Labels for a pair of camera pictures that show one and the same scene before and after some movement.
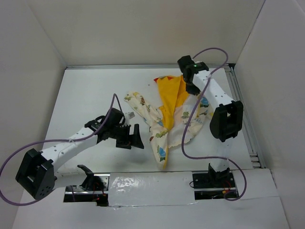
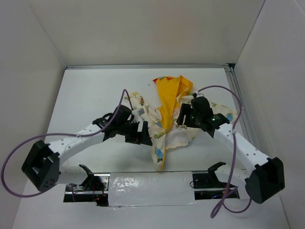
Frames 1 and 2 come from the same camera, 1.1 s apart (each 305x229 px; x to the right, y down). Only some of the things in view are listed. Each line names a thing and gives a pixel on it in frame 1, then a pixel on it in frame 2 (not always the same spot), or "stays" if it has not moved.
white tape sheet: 147,189 stays
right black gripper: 192,90 → 186,109
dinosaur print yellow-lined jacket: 167,122 stays
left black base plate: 77,193 stays
